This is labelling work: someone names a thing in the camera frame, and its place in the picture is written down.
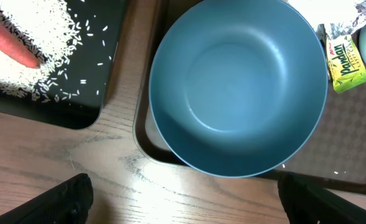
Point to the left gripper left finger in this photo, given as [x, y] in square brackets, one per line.
[68, 202]

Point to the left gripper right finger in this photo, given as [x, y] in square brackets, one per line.
[306, 202]

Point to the dark blue plate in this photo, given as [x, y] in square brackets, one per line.
[238, 87]

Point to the pile of white rice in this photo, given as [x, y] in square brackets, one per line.
[48, 31]

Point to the orange carrot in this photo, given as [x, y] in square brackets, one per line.
[17, 51]

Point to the brown serving tray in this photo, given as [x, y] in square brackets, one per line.
[334, 157]

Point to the black rectangular tray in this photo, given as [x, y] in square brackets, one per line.
[77, 88]

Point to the silver green snack wrapper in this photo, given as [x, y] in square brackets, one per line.
[341, 44]

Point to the crumpled white tissue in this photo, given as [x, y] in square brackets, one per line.
[327, 12]

